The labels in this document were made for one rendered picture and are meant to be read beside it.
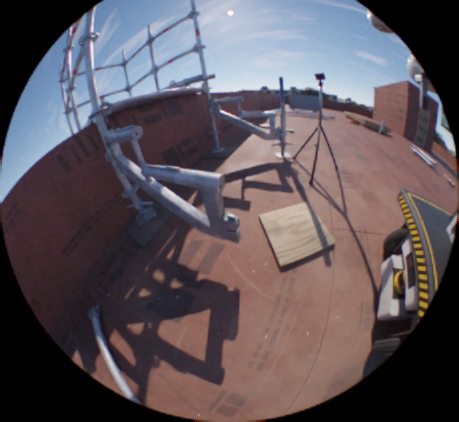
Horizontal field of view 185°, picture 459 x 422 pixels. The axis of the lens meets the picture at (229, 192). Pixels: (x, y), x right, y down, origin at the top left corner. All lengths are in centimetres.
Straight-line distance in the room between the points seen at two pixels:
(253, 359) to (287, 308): 23
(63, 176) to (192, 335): 94
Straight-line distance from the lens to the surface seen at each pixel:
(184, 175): 41
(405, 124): 910
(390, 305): 68
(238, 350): 59
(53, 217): 98
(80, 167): 94
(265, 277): 60
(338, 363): 71
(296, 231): 71
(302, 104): 616
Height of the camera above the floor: 57
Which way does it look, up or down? 37 degrees down
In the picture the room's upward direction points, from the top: 10 degrees counter-clockwise
